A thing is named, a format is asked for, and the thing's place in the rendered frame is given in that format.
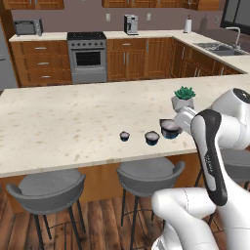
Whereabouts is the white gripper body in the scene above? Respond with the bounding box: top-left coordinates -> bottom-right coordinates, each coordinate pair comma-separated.
173,106 -> 198,135

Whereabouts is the large dark yogurt container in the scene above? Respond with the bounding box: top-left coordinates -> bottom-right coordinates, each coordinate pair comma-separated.
158,118 -> 182,141

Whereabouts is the medium dark yogurt container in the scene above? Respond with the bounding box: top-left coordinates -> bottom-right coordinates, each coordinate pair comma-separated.
144,130 -> 161,146

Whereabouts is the small dark yogurt container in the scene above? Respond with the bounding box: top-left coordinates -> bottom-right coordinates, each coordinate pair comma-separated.
118,130 -> 132,143

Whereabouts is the green plant in white pot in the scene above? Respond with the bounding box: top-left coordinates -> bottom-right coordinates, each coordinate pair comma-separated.
171,85 -> 197,113

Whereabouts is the wooden cupboard run under sink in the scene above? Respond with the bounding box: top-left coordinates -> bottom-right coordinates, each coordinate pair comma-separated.
170,37 -> 244,79

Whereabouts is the wooden base cupboard run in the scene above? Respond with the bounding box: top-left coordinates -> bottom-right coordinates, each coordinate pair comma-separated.
105,36 -> 174,83

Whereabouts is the steel sink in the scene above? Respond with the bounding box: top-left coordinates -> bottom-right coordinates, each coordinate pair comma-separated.
193,41 -> 250,58

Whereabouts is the white paper towel roll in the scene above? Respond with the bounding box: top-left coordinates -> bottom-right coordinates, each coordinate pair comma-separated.
183,14 -> 193,35

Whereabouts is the silver tap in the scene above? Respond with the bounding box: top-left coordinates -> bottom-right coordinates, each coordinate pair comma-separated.
225,25 -> 242,50

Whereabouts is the silver coffee machine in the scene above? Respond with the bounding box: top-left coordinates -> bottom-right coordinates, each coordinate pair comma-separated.
123,14 -> 140,36

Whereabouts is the wooden island counter panel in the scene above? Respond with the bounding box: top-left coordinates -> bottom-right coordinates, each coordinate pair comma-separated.
0,151 -> 203,215

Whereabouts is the silver stove with oven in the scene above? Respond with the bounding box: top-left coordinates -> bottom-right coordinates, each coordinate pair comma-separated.
65,30 -> 108,85

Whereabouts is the dark window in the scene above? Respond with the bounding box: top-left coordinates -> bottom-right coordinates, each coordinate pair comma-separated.
220,0 -> 250,36

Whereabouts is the wooden drawer cabinet run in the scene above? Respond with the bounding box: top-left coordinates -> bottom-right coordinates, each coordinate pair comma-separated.
9,39 -> 73,88

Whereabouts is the grey toaster oven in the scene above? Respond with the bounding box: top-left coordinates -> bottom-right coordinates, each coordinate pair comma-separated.
13,18 -> 44,37

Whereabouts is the grey fridge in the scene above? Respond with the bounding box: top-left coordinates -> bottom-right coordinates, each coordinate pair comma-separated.
0,19 -> 20,93

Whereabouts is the wooden wall cupboard run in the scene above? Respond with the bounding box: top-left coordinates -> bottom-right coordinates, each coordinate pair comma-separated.
101,0 -> 222,12

